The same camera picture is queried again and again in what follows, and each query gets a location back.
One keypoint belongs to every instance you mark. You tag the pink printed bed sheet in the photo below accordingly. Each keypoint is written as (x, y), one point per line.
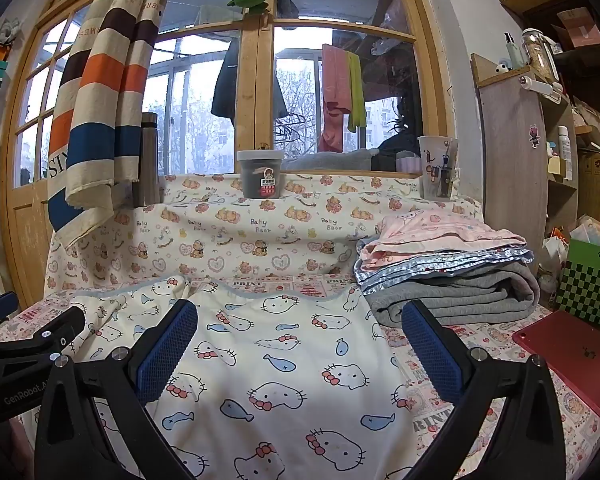
(490, 342)

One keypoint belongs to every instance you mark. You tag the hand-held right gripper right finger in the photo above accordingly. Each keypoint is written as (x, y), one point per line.
(432, 355)

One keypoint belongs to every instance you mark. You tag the glass jar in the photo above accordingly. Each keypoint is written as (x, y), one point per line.
(539, 55)

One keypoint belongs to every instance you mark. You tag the white cat print pants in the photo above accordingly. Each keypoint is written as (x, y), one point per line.
(280, 360)

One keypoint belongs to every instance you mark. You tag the pink box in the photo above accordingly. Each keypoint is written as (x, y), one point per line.
(580, 30)

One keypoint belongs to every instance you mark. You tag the clothes hangers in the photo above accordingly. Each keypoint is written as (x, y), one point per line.
(290, 130)

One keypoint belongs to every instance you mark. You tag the white spray bottle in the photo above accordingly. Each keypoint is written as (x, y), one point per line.
(565, 155)

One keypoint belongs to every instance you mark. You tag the dark lidded container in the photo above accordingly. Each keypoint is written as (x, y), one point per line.
(260, 175)

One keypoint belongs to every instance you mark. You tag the small panda figure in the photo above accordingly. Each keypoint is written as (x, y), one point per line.
(502, 69)

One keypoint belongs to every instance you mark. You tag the green checkered box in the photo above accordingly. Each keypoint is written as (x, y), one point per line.
(592, 280)

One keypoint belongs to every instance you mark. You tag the wooden window frame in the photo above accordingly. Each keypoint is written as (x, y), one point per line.
(252, 85)

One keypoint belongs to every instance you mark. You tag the pink hanging towel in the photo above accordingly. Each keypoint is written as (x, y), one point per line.
(334, 95)

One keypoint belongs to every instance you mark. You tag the striped towel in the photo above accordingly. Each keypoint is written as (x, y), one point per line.
(105, 75)

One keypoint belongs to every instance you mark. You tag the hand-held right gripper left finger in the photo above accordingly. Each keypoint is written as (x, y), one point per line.
(165, 355)

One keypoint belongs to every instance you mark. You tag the dark hanging jacket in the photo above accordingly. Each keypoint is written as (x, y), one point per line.
(225, 90)

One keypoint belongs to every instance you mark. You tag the wooden shelf unit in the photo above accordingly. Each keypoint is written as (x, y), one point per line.
(510, 170)

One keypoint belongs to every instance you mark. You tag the cluttered wooden wall shelf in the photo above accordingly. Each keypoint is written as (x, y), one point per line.
(590, 65)

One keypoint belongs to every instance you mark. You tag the yellow-green hanging cloth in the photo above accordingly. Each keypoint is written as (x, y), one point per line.
(356, 95)

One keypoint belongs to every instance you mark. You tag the pale green bottle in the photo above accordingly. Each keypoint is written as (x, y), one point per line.
(514, 52)

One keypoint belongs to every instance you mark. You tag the pink cartoon sticker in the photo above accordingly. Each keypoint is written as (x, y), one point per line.
(534, 136)

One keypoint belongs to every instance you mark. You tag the bear print cream cloth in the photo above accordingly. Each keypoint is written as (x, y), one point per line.
(255, 240)

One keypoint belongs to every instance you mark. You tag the grey thermos bottle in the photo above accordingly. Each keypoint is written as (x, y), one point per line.
(147, 160)

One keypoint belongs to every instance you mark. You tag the folded pink grey blanket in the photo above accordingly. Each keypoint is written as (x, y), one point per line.
(445, 270)

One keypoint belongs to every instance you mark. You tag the white lint roller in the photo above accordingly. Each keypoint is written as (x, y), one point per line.
(540, 87)

